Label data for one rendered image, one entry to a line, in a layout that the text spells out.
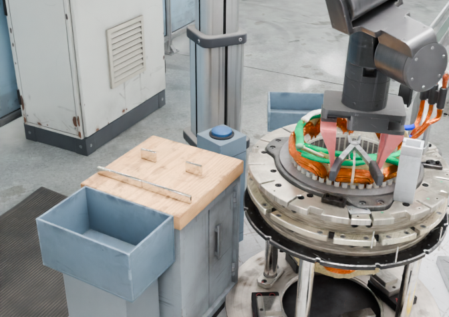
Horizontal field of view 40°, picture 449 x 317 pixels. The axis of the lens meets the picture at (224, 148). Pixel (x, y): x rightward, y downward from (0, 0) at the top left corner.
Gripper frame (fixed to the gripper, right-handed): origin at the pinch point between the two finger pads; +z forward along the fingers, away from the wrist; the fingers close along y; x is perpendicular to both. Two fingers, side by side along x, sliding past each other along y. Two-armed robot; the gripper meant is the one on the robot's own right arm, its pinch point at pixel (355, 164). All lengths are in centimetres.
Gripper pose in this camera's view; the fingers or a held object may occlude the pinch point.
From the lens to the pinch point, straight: 85.0
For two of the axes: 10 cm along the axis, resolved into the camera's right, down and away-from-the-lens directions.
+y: 9.9, 0.9, -1.3
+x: 1.6, -4.6, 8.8
